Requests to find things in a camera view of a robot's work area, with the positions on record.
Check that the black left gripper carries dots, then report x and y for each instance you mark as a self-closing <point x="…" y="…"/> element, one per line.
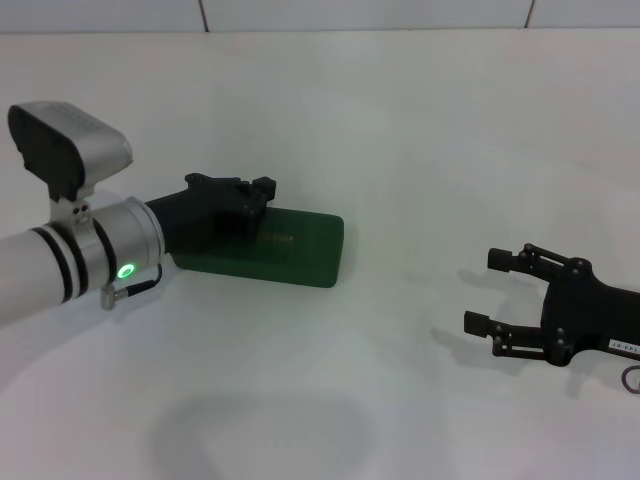
<point x="200" y="210"/>

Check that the silver left camera bracket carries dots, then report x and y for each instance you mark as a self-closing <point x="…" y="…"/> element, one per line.
<point x="75" y="212"/>

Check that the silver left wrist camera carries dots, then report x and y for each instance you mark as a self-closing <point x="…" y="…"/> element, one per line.
<point x="65" y="145"/>

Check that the green glasses case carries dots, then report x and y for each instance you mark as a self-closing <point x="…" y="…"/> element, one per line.
<point x="295" y="250"/>

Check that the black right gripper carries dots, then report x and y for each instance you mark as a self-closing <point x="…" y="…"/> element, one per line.
<point x="580" y="315"/>

